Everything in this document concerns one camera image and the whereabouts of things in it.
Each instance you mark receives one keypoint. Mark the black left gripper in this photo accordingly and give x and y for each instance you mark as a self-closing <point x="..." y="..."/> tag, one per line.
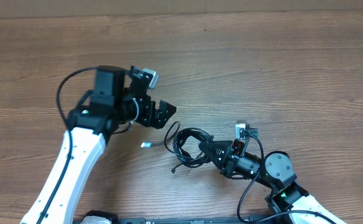
<point x="161" y="117"/>

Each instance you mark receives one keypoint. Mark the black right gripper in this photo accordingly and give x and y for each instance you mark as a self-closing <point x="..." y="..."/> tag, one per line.
<point x="226" y="164"/>

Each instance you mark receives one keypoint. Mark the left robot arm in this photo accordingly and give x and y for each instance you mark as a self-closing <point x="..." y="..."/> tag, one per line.
<point x="119" y="96"/>

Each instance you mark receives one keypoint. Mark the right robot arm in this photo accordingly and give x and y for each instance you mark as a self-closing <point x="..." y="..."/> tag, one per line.
<point x="288" y="201"/>

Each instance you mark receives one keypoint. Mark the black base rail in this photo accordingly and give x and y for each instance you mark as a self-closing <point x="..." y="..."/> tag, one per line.
<point x="218" y="220"/>

